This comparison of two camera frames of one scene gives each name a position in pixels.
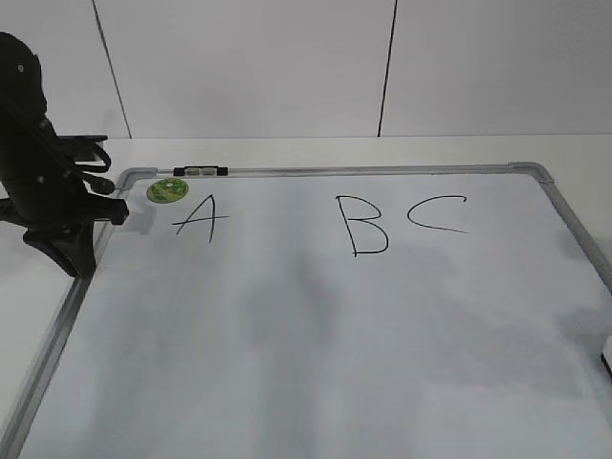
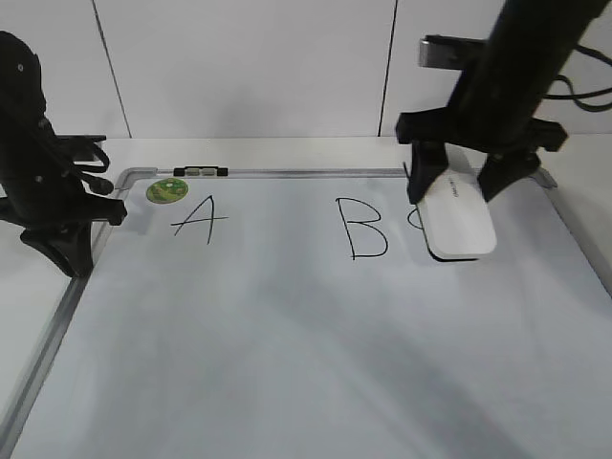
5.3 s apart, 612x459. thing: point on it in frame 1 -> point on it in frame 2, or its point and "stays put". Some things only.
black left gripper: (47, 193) stays put
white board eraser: (606, 364) -> (456, 215)
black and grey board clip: (204, 170) stays put
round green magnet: (166, 190) stays put
